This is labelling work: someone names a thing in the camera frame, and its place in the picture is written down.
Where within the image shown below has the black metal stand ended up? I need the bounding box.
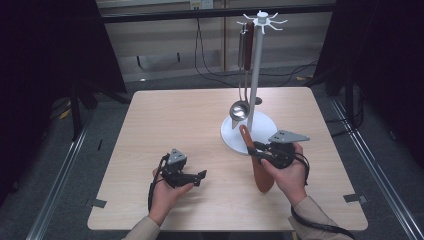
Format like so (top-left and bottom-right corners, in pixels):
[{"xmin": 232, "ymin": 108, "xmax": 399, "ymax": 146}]
[
  {"xmin": 68, "ymin": 84, "xmax": 132, "ymax": 142},
  {"xmin": 324, "ymin": 74, "xmax": 366, "ymax": 138}
]

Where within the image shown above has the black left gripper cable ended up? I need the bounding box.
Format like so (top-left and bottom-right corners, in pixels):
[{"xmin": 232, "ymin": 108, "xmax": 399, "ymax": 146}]
[{"xmin": 147, "ymin": 153, "xmax": 171, "ymax": 213}]

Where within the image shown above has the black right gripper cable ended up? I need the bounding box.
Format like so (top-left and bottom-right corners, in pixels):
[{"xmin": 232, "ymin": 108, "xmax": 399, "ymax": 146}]
[{"xmin": 289, "ymin": 154, "xmax": 356, "ymax": 240}]

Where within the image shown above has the metal floor rail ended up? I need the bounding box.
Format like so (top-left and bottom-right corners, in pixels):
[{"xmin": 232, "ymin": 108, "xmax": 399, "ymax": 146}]
[
  {"xmin": 25, "ymin": 109, "xmax": 96, "ymax": 240},
  {"xmin": 329, "ymin": 97, "xmax": 424, "ymax": 240}
]

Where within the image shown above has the white wall socket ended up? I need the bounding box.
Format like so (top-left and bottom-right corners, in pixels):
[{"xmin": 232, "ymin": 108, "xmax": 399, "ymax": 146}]
[{"xmin": 189, "ymin": 0, "xmax": 214, "ymax": 10}]

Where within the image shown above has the steel spoon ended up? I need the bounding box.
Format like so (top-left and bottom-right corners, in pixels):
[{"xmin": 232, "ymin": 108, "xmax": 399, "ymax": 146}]
[{"xmin": 231, "ymin": 22, "xmax": 248, "ymax": 130}]

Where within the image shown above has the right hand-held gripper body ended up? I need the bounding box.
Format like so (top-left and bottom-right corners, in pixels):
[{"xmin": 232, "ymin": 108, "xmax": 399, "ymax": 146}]
[{"xmin": 264, "ymin": 129, "xmax": 311, "ymax": 169}]

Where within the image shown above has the steel ladle with wooden handle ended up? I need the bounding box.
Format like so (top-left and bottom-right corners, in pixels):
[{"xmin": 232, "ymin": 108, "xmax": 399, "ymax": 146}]
[{"xmin": 229, "ymin": 21, "xmax": 255, "ymax": 122}]

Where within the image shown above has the wooden spatula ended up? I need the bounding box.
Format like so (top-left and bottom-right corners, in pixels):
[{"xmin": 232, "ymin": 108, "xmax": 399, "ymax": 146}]
[{"xmin": 239, "ymin": 124, "xmax": 275, "ymax": 194}]

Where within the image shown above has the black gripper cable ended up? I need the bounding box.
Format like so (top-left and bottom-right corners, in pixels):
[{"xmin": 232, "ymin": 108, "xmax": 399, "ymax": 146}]
[
  {"xmin": 147, "ymin": 153, "xmax": 171, "ymax": 213},
  {"xmin": 289, "ymin": 154, "xmax": 356, "ymax": 240}
]

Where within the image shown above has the black curtain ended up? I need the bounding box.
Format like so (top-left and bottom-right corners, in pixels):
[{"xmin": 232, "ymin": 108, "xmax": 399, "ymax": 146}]
[
  {"xmin": 0, "ymin": 0, "xmax": 128, "ymax": 204},
  {"xmin": 314, "ymin": 0, "xmax": 424, "ymax": 168}
]

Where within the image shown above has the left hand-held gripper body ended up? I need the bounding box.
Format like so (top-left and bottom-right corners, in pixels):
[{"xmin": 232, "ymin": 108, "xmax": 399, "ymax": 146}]
[{"xmin": 162, "ymin": 148, "xmax": 189, "ymax": 188}]

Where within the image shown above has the person's left hand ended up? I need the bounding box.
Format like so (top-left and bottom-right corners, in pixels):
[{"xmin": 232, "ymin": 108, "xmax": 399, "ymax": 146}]
[{"xmin": 148, "ymin": 168, "xmax": 196, "ymax": 224}]

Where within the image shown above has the black horizontal bar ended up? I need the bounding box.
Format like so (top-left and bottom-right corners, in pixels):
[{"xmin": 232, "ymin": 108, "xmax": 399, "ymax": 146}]
[{"xmin": 101, "ymin": 3, "xmax": 337, "ymax": 24}]

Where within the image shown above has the person's right hand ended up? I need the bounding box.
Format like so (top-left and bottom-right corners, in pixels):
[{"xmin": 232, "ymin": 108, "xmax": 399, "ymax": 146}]
[{"xmin": 260, "ymin": 143, "xmax": 309, "ymax": 207}]

